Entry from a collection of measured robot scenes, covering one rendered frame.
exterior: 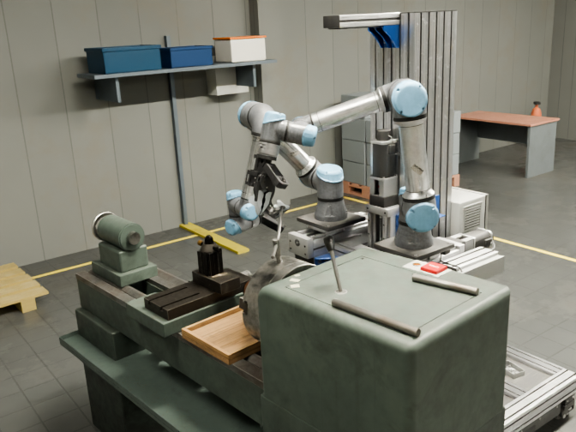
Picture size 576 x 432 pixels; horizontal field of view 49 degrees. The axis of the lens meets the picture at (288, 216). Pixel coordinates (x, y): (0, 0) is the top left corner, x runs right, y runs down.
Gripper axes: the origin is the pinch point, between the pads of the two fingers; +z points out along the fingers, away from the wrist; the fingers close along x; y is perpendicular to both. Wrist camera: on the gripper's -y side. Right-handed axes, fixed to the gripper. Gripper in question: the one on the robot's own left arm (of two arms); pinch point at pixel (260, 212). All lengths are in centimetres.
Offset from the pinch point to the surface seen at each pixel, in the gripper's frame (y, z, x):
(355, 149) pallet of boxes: 323, -52, -415
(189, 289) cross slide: 44, 40, -8
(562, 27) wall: 307, -312, -822
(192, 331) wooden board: 25, 52, 0
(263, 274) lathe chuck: -13.9, 19.2, 5.7
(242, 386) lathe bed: -8, 61, 0
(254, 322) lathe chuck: -16.0, 35.1, 7.7
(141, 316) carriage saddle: 49, 53, 9
